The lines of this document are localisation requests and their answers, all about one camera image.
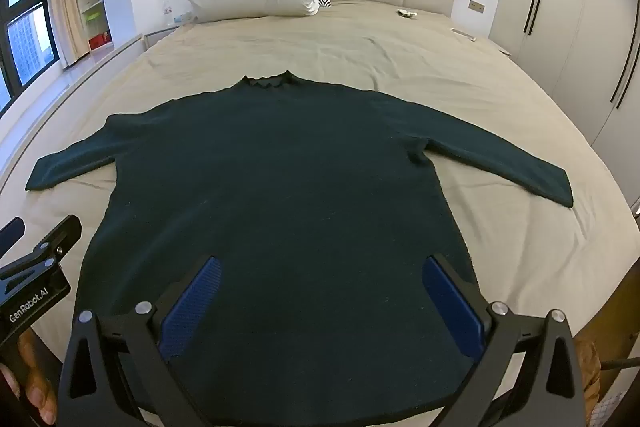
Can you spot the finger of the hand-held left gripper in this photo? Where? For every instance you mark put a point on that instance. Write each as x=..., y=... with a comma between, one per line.
x=11, y=233
x=62, y=237

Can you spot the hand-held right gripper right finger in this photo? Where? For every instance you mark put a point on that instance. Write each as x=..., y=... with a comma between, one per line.
x=452, y=307

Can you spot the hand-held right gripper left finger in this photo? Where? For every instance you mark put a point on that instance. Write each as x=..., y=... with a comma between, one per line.
x=192, y=307

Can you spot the dark green sweater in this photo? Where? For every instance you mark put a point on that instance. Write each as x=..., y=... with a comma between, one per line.
x=280, y=187

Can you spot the person's left hand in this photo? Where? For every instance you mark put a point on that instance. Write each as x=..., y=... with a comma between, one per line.
x=35, y=382

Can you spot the white window ledge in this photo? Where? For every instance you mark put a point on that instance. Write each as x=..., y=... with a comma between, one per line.
x=95, y=62

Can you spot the black framed window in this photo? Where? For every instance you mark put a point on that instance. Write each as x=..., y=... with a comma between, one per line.
x=27, y=42

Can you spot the red box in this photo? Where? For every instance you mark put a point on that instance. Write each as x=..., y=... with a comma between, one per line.
x=98, y=42

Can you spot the green shelf item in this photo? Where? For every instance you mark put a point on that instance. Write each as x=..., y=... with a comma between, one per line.
x=93, y=16

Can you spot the bed with beige sheet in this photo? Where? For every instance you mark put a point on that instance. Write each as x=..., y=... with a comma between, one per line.
x=325, y=47

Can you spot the small white object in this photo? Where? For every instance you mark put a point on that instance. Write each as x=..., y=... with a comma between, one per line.
x=406, y=13

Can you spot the white wardrobe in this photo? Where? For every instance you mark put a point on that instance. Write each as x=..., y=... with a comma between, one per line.
x=585, y=7

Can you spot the brass wall socket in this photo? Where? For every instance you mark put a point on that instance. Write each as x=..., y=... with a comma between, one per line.
x=476, y=6

